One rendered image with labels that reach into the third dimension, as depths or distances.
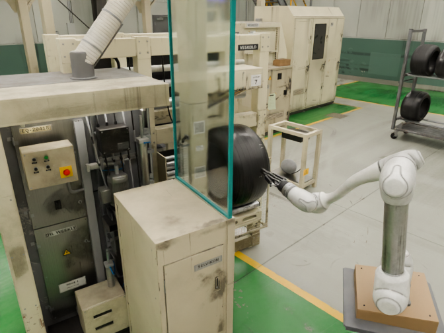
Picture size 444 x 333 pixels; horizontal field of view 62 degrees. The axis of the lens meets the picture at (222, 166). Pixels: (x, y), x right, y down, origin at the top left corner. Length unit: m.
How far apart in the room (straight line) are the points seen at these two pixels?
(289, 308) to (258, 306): 0.24
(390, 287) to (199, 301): 0.90
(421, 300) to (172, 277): 1.35
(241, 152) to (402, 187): 1.01
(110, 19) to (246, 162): 1.12
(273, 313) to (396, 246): 1.47
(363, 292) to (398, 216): 0.64
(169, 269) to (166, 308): 0.21
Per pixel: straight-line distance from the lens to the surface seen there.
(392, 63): 13.61
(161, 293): 1.73
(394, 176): 1.67
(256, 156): 2.34
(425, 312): 2.28
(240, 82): 2.65
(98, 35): 2.22
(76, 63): 2.22
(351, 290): 2.40
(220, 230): 1.71
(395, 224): 1.83
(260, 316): 3.07
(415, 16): 13.44
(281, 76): 7.09
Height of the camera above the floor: 2.14
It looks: 22 degrees down
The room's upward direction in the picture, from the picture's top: straight up
